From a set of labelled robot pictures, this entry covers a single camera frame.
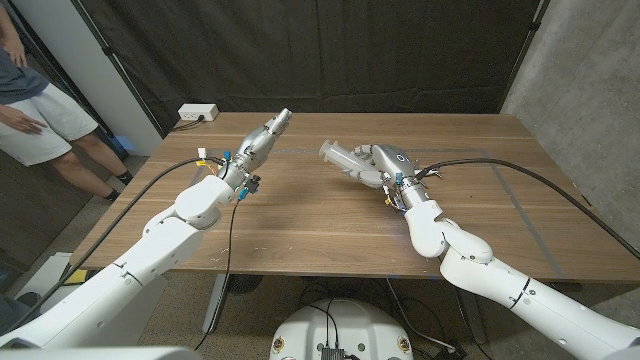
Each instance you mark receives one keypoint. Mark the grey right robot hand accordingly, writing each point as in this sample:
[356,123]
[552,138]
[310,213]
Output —
[392,162]

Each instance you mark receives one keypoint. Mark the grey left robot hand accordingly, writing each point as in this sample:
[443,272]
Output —
[255,147]

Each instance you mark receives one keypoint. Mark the large clear plastic syringe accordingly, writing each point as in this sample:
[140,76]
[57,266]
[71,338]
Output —
[340,154]

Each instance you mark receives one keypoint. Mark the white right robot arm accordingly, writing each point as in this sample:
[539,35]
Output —
[510,290]

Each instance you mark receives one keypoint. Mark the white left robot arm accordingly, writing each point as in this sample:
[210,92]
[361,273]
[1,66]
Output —
[140,265]

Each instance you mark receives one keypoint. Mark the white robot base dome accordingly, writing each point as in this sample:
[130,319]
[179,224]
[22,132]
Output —
[340,325]

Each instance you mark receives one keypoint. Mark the white toy airplane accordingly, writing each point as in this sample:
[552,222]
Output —
[434,173]

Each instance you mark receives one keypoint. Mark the white power strip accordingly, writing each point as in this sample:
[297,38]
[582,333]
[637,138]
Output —
[197,111]

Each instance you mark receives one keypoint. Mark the round black floor fan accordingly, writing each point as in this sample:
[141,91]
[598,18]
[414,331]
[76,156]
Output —
[244,283]

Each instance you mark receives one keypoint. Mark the white table leg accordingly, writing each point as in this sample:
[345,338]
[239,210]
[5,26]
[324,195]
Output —
[216,300]
[475,325]

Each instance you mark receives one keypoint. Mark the black backdrop stand pole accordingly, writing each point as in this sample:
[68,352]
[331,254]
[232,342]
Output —
[115,60]
[522,50]

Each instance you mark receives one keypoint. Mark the black floor power adapter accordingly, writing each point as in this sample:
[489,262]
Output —
[450,351]

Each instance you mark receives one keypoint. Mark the yellow and black floor object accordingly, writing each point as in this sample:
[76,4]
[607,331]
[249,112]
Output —
[77,276]

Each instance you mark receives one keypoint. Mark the standing person in white shorts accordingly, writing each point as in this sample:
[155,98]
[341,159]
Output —
[35,125]

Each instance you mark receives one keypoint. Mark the white floor platform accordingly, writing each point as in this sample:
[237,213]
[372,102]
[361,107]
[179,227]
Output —
[40,280]

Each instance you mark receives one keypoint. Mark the white robot torso edge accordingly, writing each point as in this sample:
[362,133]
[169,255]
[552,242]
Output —
[100,354]

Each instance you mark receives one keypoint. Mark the seated person in jeans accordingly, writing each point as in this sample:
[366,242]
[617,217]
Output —
[12,315]

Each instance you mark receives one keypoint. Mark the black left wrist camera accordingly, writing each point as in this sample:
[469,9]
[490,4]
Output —
[252,185]

